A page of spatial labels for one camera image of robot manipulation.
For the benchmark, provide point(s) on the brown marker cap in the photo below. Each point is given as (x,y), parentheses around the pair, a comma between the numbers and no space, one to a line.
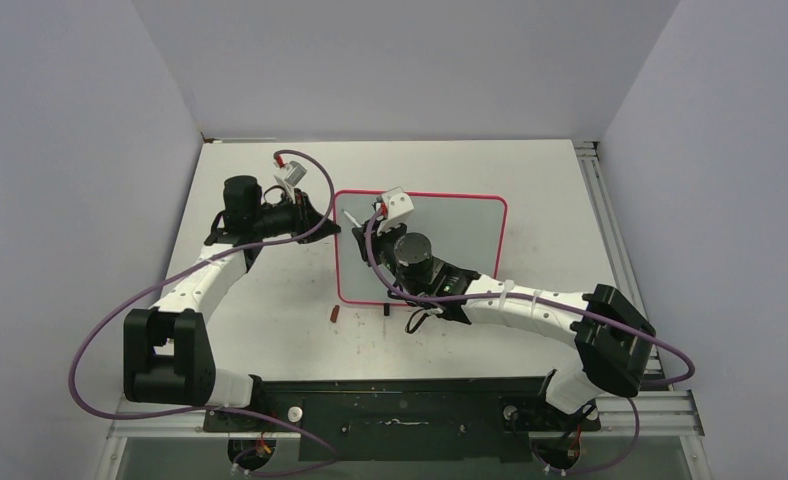
(334,315)

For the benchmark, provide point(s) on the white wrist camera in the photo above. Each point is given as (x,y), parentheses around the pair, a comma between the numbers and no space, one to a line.
(288,176)
(396,206)

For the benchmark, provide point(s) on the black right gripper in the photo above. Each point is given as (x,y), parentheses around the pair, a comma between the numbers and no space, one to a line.
(378,240)

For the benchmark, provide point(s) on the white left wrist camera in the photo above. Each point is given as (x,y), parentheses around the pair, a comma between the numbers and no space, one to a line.
(288,176)

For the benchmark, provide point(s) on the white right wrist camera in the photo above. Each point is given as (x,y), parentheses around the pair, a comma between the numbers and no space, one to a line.
(396,206)

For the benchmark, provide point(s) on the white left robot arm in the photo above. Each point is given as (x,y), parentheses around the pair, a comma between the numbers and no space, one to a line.
(167,356)

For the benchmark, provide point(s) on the pink framed whiteboard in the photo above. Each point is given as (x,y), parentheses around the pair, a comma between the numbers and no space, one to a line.
(466,230)

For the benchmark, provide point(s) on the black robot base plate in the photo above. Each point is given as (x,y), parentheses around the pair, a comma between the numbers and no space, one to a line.
(407,420)

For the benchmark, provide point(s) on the white whiteboard marker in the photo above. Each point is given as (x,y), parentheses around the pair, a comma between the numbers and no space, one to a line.
(351,219)

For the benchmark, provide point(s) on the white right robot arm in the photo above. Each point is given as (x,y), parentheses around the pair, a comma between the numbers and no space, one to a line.
(611,338)

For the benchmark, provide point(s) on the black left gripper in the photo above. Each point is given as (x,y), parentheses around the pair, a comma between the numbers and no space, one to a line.
(305,218)

